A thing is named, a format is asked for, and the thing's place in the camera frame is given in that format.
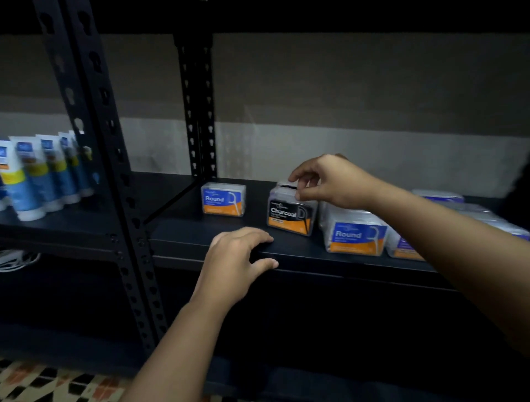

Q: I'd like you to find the person's right hand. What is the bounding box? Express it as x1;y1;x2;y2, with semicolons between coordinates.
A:
288;153;384;212

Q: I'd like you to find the person's left hand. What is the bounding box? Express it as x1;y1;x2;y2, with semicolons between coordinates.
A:
189;226;279;315

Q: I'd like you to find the group of floss boxes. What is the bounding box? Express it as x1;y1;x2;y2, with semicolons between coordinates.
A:
317;188;530;262

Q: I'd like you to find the black label dental floss box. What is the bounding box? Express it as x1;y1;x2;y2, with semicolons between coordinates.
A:
267;180;319;237

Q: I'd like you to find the blue label dental floss box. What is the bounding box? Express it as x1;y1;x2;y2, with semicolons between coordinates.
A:
200;182;247;218

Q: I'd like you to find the dark metal shelf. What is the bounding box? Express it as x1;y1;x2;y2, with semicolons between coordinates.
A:
0;0;530;402

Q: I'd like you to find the person's left forearm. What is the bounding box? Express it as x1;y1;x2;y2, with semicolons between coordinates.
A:
120;300;232;402

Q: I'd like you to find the person's right forearm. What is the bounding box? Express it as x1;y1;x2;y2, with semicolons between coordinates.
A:
368;178;530;357

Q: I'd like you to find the white plastic item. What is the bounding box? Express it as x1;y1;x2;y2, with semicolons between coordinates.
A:
0;250;42;273

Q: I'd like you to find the row of blue white tubes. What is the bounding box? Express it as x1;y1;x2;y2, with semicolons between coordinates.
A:
0;130;98;223

